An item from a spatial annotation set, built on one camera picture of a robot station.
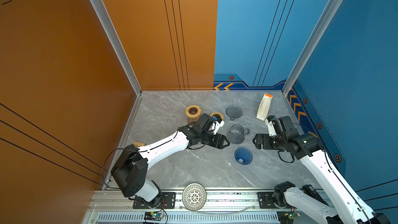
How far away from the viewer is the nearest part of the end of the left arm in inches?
23.8

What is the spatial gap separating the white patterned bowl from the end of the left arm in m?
0.23

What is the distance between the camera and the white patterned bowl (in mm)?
725
